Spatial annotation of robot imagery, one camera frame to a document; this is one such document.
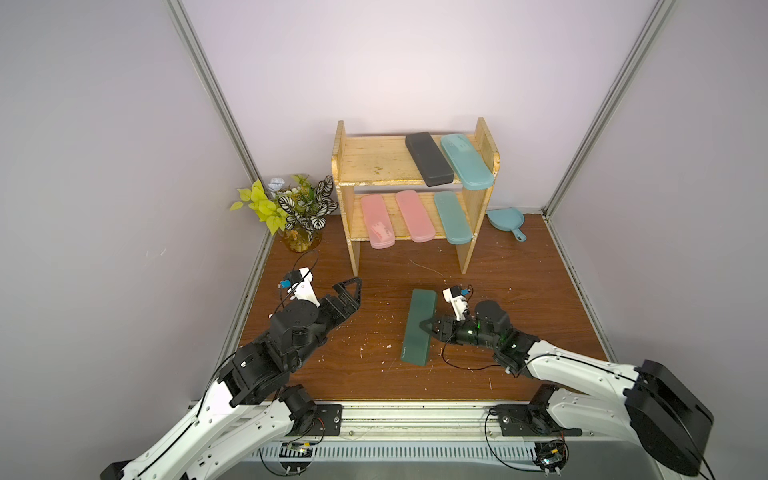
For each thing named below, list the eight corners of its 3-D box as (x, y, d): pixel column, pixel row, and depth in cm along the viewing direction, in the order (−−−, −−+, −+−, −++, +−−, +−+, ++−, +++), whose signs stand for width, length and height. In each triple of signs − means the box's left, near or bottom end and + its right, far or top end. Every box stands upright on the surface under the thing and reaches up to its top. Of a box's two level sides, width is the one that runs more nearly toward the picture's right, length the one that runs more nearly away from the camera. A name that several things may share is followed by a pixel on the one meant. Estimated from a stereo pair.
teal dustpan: (494, 241, 114) (496, 237, 112) (486, 212, 124) (487, 208, 122) (530, 241, 114) (532, 237, 112) (518, 212, 124) (520, 208, 122)
